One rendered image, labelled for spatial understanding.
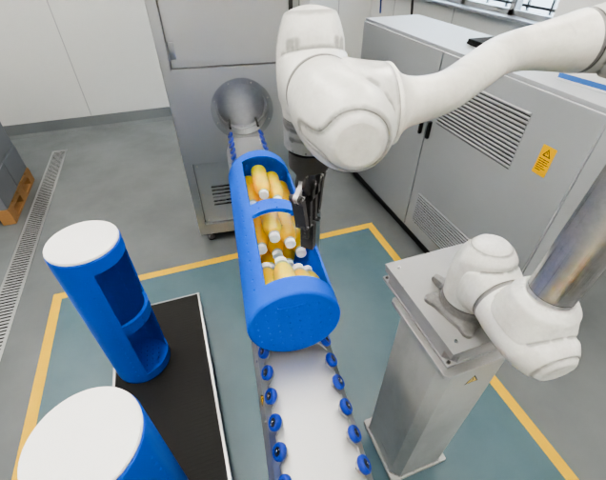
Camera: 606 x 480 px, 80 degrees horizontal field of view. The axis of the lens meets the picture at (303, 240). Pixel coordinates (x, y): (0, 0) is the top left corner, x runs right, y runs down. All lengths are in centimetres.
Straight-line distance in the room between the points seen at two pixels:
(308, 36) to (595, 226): 61
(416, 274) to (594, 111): 105
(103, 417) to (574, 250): 115
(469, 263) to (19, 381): 249
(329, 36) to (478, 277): 73
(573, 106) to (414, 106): 157
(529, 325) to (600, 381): 189
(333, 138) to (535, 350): 73
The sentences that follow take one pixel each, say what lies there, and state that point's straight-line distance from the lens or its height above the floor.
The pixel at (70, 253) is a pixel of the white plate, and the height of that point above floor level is 104.
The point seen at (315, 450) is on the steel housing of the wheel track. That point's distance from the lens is 112.
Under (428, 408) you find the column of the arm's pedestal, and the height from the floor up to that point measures 71.
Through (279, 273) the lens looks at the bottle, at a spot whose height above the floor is 119.
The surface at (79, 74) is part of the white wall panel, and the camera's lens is 556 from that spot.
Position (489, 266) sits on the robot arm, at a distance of 105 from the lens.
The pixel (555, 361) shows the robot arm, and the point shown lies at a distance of 99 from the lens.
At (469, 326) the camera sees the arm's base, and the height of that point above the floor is 109.
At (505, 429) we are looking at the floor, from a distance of 238.
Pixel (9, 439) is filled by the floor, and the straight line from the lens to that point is 260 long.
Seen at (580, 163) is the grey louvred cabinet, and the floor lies 122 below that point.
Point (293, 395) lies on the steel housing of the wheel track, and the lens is 118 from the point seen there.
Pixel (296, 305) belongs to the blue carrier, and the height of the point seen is 118.
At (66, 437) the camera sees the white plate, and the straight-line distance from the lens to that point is 117.
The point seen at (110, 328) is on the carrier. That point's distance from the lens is 186.
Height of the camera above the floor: 198
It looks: 41 degrees down
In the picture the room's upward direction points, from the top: straight up
